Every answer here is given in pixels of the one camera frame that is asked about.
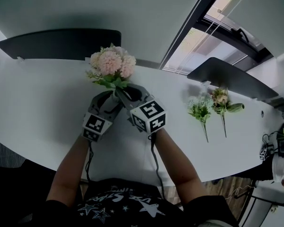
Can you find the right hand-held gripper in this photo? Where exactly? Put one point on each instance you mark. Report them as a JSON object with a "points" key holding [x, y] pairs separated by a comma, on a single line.
{"points": [[149, 117]]}

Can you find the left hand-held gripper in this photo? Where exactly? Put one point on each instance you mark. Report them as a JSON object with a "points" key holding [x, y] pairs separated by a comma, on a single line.
{"points": [[94, 126]]}

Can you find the pink flowers bouquet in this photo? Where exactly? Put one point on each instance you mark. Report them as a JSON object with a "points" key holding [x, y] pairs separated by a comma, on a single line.
{"points": [[111, 63]]}

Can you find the person's right forearm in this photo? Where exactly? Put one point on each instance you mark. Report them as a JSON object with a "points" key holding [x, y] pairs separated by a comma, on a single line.
{"points": [[177, 167]]}

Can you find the person's left forearm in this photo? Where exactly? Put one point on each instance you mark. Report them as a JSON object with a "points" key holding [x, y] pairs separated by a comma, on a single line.
{"points": [[66, 171]]}

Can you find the white and green flower bunch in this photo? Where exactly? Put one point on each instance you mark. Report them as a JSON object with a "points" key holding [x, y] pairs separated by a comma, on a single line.
{"points": [[200, 107]]}

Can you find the white table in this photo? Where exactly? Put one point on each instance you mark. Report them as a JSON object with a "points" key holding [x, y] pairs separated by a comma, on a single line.
{"points": [[38, 98]]}

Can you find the faded brown flower bunch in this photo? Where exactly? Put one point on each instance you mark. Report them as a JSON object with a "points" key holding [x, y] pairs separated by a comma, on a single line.
{"points": [[220, 100]]}

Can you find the black star print shirt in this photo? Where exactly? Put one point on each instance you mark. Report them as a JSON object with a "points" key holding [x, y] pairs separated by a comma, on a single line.
{"points": [[113, 204]]}

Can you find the black mesh office chair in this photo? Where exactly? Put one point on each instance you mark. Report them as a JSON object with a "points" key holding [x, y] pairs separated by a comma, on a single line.
{"points": [[14, 193]]}

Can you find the narrow grey roller blind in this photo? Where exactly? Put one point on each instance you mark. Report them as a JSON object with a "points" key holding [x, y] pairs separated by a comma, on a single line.
{"points": [[262, 13]]}

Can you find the white side desk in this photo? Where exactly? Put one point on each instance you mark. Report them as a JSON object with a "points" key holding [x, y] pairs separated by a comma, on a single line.
{"points": [[269, 209]]}

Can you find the black window frame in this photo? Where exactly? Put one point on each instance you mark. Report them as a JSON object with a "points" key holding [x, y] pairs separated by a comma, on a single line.
{"points": [[227, 34]]}

